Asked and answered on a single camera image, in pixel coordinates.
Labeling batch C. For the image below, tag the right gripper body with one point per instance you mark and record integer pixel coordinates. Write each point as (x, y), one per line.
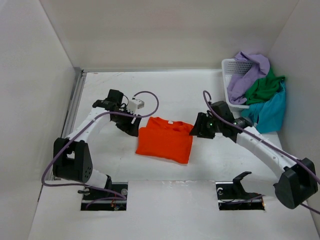
(202, 125)

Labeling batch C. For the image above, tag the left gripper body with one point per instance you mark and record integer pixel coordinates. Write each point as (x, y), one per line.
(128, 124)

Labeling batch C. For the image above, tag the orange t shirt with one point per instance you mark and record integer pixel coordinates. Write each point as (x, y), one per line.
(166, 139)

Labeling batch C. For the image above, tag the green t shirt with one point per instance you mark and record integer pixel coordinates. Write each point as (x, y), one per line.
(263, 89)

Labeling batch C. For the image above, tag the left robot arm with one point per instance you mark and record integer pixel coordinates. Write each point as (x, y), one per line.
(72, 156)

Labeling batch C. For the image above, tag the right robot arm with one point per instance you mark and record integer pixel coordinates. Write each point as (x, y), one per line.
(294, 179)

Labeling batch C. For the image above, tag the lilac t shirt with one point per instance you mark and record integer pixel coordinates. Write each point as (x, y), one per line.
(239, 84)

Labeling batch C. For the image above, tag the white laundry basket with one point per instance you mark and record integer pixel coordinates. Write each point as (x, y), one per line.
(229, 68)

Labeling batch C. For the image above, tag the teal t shirt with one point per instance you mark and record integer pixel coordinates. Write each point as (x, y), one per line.
(268, 116)

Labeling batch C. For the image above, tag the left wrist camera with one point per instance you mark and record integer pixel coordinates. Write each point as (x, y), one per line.
(134, 105)

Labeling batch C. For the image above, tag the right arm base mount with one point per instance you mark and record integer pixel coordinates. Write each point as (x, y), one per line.
(231, 195)

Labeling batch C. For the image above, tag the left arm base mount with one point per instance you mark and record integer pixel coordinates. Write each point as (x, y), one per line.
(96, 200)

